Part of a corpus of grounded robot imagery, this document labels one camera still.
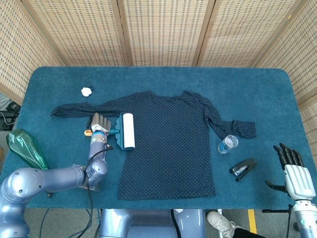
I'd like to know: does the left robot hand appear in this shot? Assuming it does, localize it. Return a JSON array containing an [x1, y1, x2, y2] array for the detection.
[[85, 113, 111, 136]]

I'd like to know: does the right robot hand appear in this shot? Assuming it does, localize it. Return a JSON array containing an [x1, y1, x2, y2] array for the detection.
[[264, 142, 313, 200]]

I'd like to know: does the blue lint roller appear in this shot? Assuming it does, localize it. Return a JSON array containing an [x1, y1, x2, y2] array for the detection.
[[83, 113, 135, 151]]

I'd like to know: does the dark blue polka dot shirt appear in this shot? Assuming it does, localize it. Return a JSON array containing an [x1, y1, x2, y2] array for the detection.
[[50, 90, 257, 200]]

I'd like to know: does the black stand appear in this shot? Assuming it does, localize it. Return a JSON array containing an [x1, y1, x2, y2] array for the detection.
[[262, 203, 294, 238]]

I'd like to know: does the black stapler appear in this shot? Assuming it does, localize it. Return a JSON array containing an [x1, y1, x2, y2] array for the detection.
[[229, 158, 258, 181]]

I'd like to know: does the black trouser leg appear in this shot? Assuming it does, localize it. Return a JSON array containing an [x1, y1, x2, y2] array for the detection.
[[232, 227, 261, 238]]

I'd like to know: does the clear bottle with blue label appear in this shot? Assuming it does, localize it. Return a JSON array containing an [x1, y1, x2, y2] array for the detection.
[[217, 134, 239, 155]]

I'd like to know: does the green transparent bottle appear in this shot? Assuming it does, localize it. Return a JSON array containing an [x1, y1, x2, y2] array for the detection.
[[5, 128, 49, 171]]

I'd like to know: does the teal carpeted table top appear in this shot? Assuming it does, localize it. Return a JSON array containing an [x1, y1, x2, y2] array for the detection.
[[0, 65, 313, 211]]

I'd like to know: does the white sneaker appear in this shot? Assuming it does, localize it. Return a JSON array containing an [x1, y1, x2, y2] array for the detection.
[[207, 210, 236, 238]]

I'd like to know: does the black floor equipment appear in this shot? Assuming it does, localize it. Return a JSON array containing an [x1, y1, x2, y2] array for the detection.
[[0, 98, 22, 132]]

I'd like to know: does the grey robot torso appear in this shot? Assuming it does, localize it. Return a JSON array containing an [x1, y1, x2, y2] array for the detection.
[[98, 208, 206, 238]]

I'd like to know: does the woven wooden folding screen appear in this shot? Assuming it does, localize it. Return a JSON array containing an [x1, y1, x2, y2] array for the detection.
[[0, 0, 317, 159]]

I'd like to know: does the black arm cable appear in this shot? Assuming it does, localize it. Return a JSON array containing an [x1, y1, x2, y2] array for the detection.
[[74, 142, 114, 238]]

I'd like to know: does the blue floor cable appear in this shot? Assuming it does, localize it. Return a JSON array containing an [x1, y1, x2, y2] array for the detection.
[[95, 209, 103, 238]]

